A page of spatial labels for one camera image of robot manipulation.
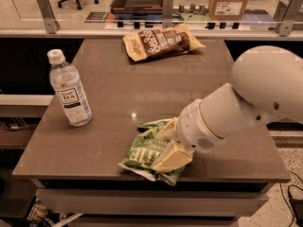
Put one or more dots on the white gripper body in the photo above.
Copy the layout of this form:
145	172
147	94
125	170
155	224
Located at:
191	127

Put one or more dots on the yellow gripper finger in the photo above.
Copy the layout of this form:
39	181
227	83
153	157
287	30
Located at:
169	131
174	156

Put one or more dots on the green jalapeno chip bag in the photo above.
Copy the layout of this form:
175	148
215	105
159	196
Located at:
145	149

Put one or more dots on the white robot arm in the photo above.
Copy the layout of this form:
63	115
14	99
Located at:
267	84

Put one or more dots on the brown chip bag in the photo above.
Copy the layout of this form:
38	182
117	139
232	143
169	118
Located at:
155	43

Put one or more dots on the clear tea water bottle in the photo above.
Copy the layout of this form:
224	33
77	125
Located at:
65	80

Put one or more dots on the black power adapter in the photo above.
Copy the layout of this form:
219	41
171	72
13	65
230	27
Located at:
297	206

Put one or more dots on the cardboard box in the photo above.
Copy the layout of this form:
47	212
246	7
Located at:
226	9

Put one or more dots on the grey table drawer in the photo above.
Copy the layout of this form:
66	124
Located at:
153	203

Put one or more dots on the orange and blue crate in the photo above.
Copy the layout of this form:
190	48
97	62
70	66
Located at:
139	0

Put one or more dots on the middle metal glass bracket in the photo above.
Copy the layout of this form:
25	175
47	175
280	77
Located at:
167	11

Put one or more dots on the metal glass bracket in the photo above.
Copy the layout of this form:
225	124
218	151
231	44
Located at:
289	17
51	24
167	11

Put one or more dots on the right metal glass bracket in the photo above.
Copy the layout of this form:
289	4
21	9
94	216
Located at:
289	17

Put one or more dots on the left metal glass bracket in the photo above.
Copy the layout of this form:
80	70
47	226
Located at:
51	24

